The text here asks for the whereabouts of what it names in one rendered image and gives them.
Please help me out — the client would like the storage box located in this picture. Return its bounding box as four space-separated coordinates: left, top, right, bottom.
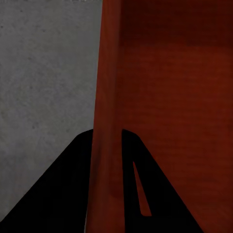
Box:
84 0 233 233

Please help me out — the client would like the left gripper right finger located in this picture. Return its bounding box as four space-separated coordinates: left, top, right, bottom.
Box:
122 129 203 233

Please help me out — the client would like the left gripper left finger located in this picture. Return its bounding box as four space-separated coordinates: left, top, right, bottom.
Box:
0 129 93 233

